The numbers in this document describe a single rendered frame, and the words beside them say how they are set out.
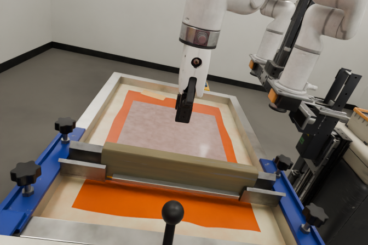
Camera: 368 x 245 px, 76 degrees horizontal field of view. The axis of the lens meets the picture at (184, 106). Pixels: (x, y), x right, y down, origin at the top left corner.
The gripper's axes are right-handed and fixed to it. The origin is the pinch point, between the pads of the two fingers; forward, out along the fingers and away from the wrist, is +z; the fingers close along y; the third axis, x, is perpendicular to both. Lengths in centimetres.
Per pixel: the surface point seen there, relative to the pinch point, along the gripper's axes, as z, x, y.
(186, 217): 19.8, -4.2, -12.9
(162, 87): 19, 5, 52
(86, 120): 16.0, 25.5, 12.9
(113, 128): 19.8, 18.2, 16.4
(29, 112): 115, 127, 157
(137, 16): 41, 59, 363
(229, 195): 16.2, -13.9, -8.5
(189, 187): 15.8, -4.3, -8.0
